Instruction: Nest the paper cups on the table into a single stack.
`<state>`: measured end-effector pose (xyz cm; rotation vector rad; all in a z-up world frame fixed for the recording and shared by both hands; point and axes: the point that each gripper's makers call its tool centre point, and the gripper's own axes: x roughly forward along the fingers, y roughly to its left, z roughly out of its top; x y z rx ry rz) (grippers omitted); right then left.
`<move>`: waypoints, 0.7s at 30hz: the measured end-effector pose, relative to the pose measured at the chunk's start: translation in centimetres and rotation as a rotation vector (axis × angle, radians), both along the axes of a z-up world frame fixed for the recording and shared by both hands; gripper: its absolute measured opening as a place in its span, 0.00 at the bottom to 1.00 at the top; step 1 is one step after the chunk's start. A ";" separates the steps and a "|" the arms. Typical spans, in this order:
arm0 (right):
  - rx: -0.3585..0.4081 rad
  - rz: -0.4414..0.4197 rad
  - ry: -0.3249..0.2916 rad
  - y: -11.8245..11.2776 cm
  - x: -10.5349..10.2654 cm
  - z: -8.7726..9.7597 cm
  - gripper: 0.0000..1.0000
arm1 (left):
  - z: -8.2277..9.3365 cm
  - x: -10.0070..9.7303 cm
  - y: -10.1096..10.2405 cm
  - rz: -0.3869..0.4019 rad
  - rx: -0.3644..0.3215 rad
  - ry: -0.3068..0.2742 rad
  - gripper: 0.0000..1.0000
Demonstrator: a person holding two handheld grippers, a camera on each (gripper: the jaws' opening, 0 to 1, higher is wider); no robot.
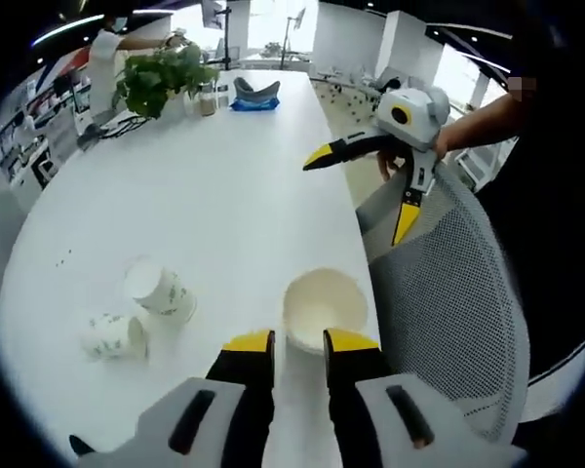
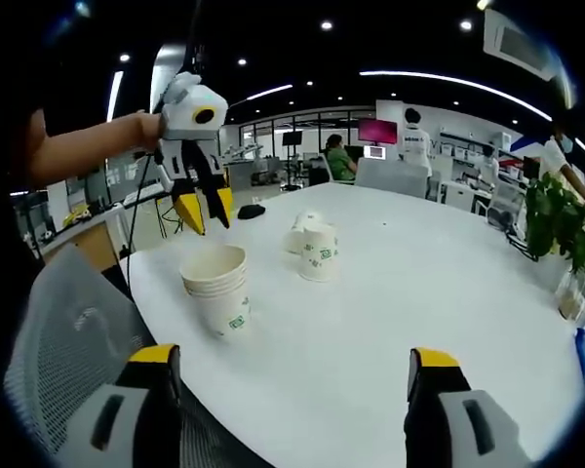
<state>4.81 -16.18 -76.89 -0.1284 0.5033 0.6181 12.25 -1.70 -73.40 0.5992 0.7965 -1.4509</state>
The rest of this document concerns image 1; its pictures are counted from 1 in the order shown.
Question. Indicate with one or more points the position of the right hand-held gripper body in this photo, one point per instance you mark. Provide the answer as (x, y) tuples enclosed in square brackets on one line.
[(419, 117)]

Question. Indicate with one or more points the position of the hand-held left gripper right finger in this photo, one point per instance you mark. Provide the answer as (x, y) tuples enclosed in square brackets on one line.
[(356, 390)]

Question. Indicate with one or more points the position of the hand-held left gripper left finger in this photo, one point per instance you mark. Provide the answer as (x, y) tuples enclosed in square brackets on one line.
[(244, 390)]

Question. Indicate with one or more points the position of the stack of nested paper cups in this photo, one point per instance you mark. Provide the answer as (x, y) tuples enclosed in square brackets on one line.
[(322, 302)]

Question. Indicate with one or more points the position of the green printed paper cup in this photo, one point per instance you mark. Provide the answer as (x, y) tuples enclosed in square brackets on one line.
[(168, 295), (107, 339)]

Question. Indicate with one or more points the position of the person's right hand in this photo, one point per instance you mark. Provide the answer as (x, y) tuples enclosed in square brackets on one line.
[(387, 163)]

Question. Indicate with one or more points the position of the blue wet wipes pack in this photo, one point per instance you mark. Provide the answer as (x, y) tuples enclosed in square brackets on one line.
[(253, 104)]

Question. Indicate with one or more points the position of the grey mesh office chair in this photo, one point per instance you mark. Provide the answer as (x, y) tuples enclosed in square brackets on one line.
[(443, 317)]

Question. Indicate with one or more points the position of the clear glass jar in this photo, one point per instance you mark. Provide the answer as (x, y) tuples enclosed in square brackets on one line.
[(206, 105)]

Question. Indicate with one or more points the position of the white table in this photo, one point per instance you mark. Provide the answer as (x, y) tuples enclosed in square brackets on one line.
[(200, 195)]

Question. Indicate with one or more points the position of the green potted plant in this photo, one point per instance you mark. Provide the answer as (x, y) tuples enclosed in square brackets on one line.
[(151, 83)]

